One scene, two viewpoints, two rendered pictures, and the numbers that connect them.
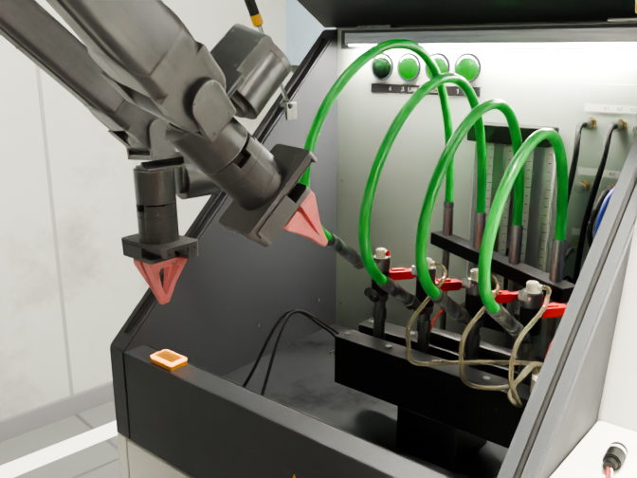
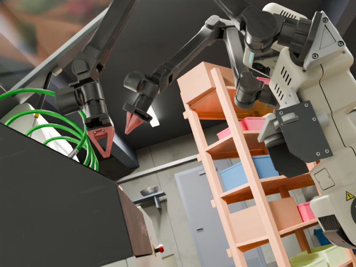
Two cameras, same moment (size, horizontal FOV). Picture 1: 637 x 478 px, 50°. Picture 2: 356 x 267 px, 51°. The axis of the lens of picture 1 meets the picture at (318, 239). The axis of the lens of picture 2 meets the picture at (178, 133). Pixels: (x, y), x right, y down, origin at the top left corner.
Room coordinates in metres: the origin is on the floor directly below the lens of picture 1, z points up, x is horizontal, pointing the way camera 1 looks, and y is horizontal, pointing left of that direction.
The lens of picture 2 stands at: (1.49, 1.02, 0.78)
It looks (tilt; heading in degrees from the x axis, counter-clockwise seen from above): 17 degrees up; 225
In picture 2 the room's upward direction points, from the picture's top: 17 degrees counter-clockwise
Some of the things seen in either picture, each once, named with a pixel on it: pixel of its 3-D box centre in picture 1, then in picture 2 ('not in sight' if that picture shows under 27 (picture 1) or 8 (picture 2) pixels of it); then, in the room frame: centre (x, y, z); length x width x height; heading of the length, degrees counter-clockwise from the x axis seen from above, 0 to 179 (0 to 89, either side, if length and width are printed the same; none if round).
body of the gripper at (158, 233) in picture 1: (157, 226); (97, 115); (0.96, 0.23, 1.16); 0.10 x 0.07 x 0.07; 50
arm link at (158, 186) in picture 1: (158, 184); (90, 96); (0.96, 0.23, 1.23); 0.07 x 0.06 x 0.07; 130
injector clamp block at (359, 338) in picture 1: (444, 400); not in sight; (0.92, -0.19, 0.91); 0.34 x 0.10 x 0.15; 50
